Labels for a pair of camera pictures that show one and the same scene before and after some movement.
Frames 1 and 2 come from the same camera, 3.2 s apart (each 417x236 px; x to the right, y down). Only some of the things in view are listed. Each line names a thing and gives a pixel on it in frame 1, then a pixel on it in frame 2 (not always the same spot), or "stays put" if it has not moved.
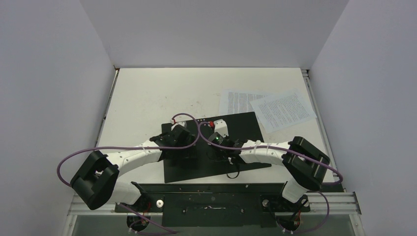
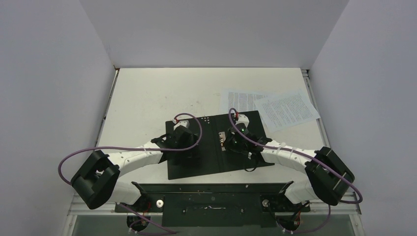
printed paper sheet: x=282 y=111 stays put
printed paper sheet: x=238 y=101 stays put
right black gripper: x=223 y=151 → x=234 y=145
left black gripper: x=189 y=152 stays put
